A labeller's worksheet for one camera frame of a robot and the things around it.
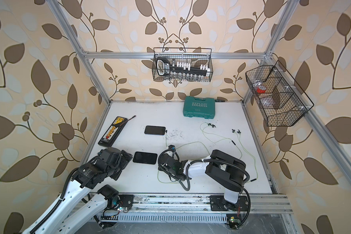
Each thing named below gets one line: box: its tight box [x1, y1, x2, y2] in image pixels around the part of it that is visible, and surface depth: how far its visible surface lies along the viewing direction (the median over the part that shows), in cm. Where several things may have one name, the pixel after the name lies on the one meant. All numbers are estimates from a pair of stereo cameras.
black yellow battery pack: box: [97, 116, 129, 148], surface depth 100 cm
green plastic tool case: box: [182, 96, 216, 119], surface depth 114 cm
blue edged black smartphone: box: [144, 125, 166, 136], surface depth 107 cm
